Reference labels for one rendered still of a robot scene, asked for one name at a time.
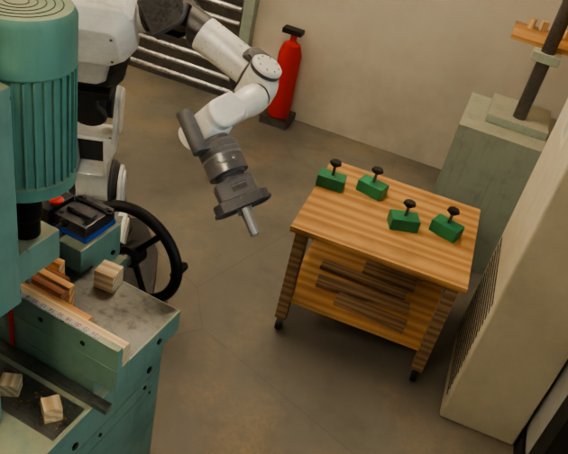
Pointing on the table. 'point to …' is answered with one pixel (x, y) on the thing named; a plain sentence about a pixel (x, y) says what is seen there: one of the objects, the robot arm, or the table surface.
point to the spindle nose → (29, 220)
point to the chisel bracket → (39, 251)
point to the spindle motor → (36, 88)
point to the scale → (59, 315)
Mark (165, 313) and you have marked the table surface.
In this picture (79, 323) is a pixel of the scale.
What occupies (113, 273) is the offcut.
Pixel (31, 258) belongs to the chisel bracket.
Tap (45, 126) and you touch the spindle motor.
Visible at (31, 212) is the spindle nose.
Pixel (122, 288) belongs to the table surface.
